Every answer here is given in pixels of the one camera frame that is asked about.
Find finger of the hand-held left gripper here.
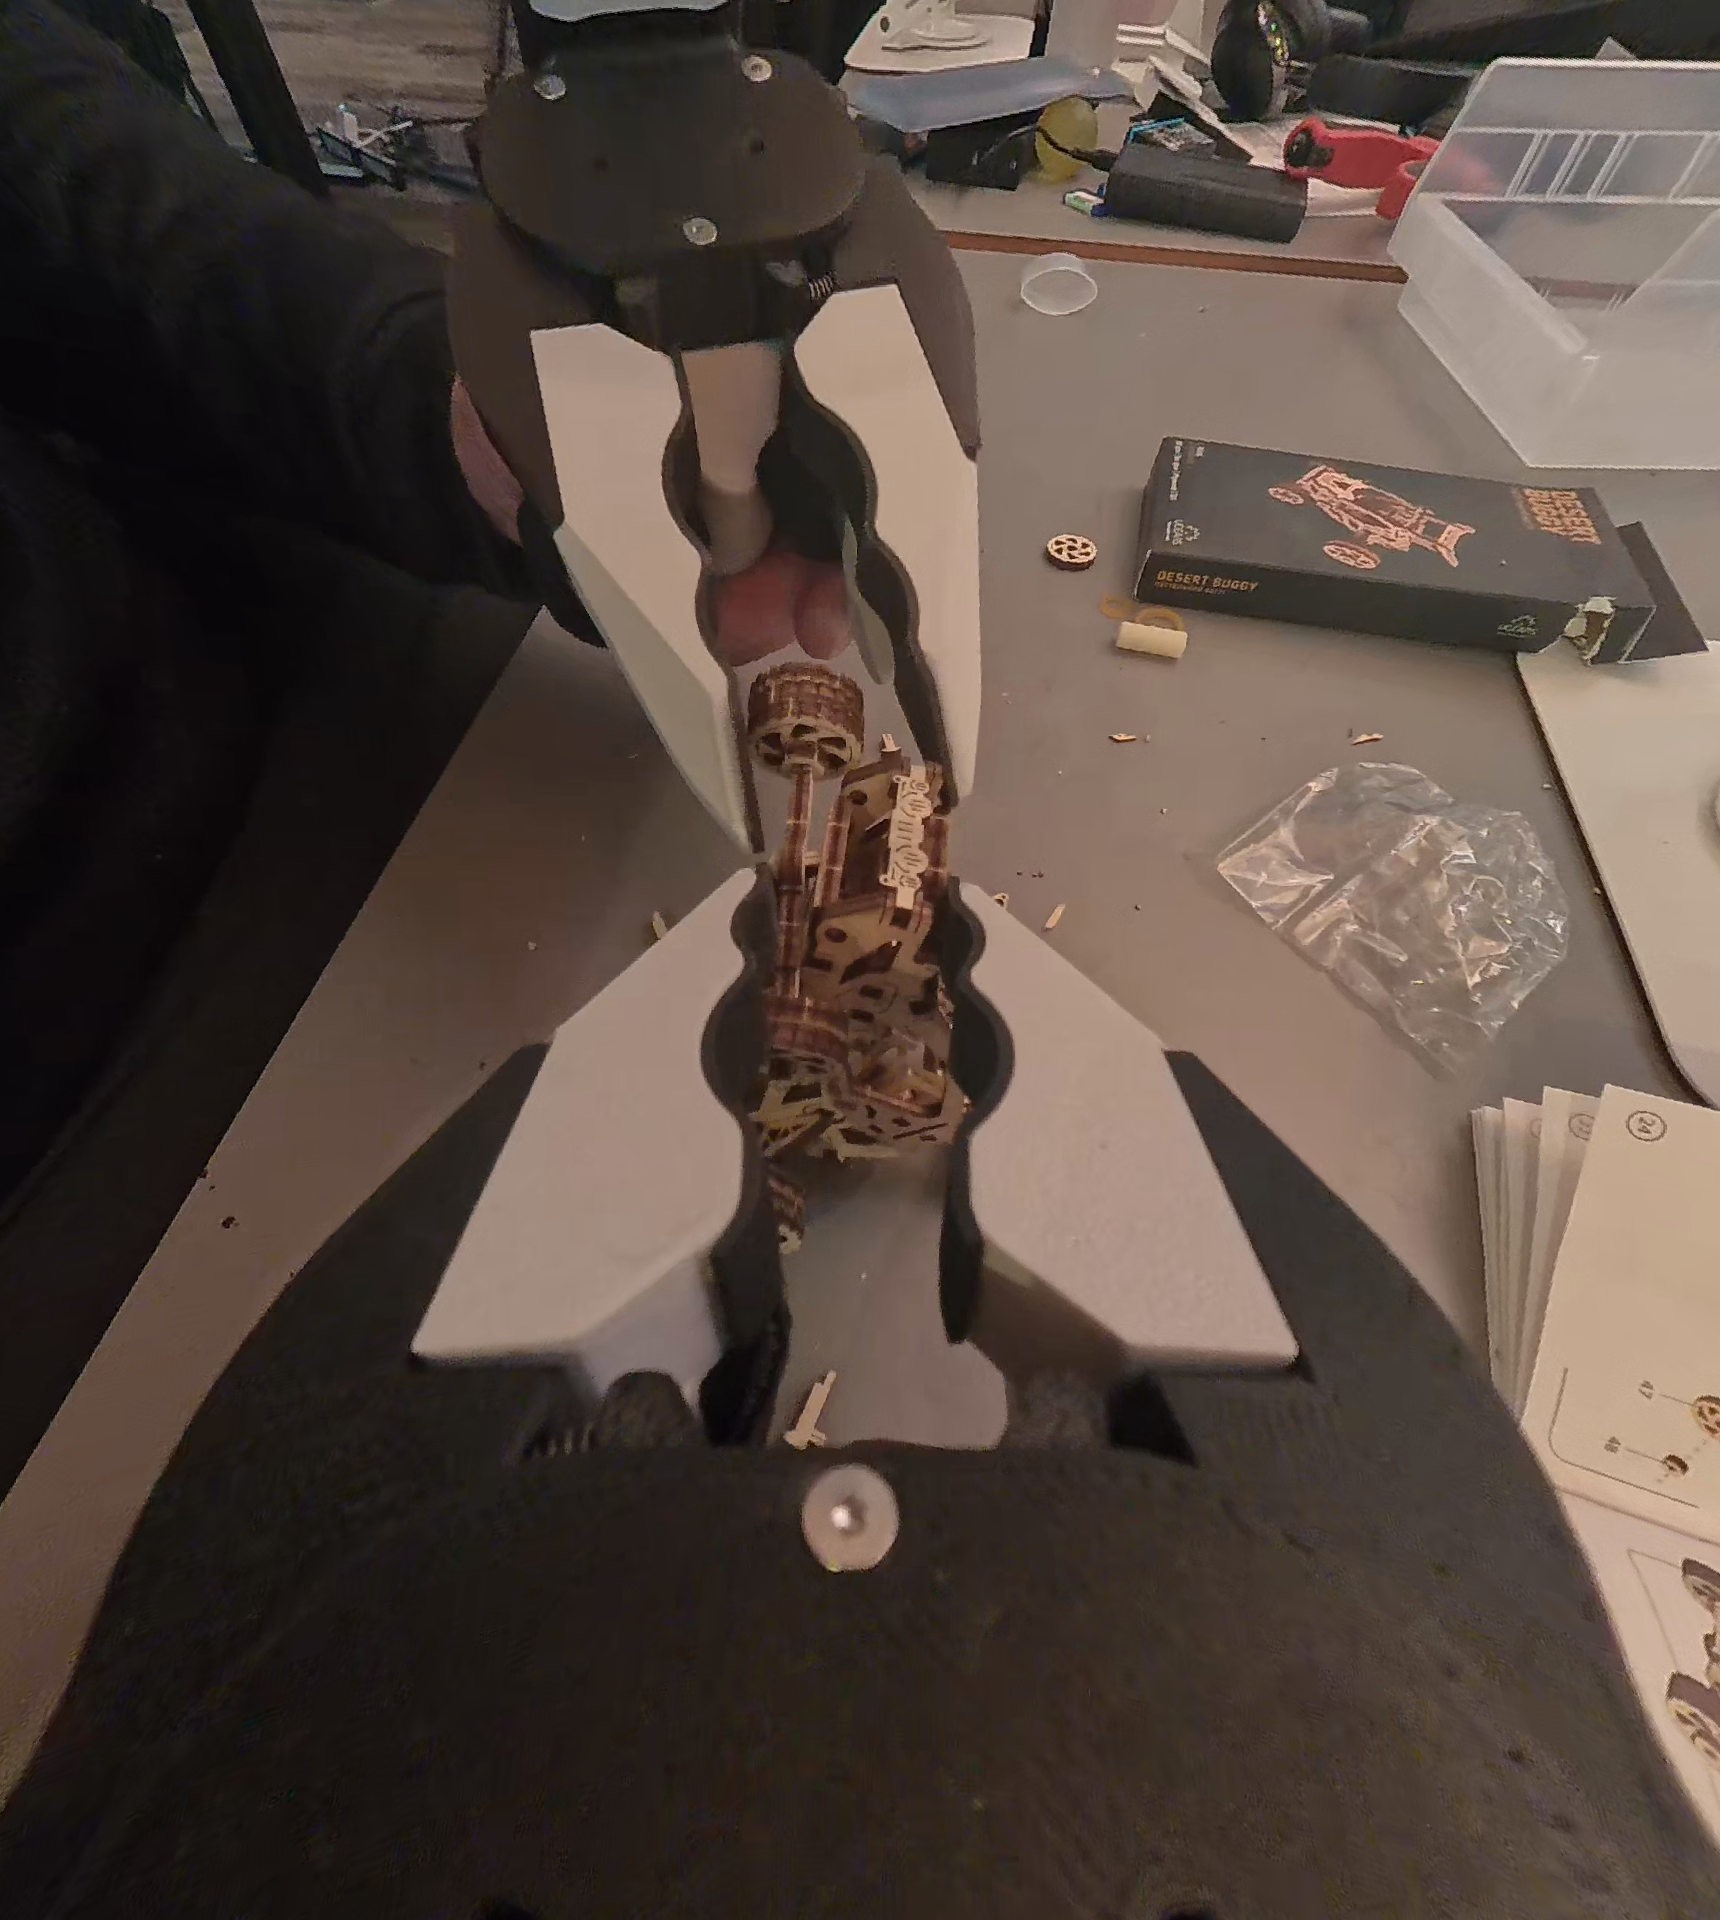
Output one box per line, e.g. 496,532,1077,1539
792,277,989,807
527,318,773,868

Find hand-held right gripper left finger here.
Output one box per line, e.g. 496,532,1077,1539
411,866,790,1374

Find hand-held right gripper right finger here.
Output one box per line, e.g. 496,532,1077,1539
936,873,1307,1376

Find wooden buggy model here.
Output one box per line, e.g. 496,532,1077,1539
745,732,979,1250

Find clear plastic bag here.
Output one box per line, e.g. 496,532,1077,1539
1214,760,1578,1078

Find black model box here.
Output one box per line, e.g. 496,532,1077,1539
1128,434,1713,667

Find person's left hand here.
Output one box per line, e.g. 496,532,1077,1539
451,379,867,665

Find black rectangular device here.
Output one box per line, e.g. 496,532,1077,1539
1104,139,1312,245

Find instruction booklet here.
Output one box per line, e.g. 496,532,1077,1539
1470,1080,1720,1920

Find red clamp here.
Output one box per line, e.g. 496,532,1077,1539
1277,114,1450,228

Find clear plastic organiser box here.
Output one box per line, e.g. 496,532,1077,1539
1385,55,1720,477

